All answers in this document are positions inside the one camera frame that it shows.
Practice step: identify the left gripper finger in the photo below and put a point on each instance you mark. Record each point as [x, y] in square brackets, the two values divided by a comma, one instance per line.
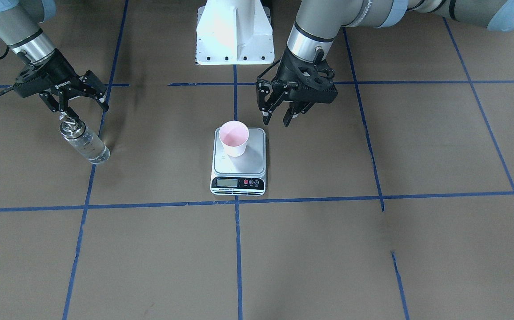
[270, 94]
[296, 108]

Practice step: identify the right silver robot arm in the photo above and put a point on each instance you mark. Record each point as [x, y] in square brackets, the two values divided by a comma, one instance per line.
[20, 30]

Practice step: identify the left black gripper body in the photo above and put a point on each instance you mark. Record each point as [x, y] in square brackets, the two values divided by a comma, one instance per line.
[285, 63]

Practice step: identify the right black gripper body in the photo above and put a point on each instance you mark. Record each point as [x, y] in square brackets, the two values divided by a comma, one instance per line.
[58, 70]

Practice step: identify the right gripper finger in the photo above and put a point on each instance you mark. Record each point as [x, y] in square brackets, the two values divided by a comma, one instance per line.
[57, 105]
[97, 89]

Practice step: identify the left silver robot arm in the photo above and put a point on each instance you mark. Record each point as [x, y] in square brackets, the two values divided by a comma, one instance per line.
[319, 21]

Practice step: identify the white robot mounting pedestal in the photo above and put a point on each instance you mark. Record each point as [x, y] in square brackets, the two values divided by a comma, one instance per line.
[234, 32]

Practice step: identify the digital kitchen scale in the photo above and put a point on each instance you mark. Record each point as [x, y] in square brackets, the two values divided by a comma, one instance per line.
[242, 175]

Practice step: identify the clear glass sauce bottle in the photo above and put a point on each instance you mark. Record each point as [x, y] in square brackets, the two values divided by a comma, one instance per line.
[84, 140]

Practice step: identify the pink paper cup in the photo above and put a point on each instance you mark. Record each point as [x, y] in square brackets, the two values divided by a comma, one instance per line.
[233, 136]

